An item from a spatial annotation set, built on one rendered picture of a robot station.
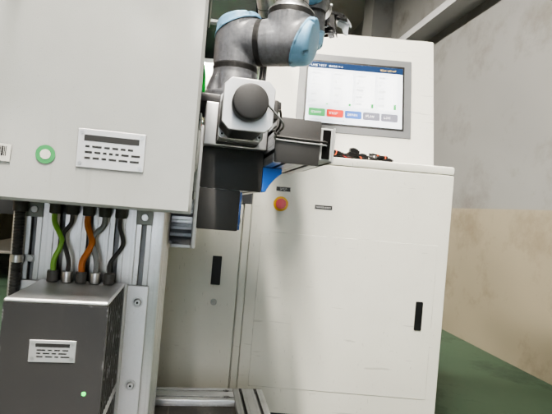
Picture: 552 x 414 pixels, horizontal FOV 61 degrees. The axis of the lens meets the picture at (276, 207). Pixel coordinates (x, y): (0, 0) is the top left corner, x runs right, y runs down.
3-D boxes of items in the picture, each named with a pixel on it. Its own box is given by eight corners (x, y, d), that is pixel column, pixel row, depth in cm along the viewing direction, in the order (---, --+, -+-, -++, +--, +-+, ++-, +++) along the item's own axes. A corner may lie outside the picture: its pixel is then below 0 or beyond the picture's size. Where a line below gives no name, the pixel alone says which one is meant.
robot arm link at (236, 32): (223, 74, 130) (227, 25, 130) (269, 75, 126) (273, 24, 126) (204, 60, 119) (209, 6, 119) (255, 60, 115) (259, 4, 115)
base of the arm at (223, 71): (264, 103, 116) (268, 62, 117) (203, 95, 114) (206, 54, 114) (256, 114, 131) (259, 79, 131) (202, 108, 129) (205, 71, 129)
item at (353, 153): (332, 158, 171) (333, 143, 171) (328, 161, 182) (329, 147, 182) (394, 163, 171) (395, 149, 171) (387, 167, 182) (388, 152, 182)
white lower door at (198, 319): (39, 385, 163) (57, 188, 164) (43, 383, 165) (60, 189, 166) (227, 400, 164) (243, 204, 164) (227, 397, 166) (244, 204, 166)
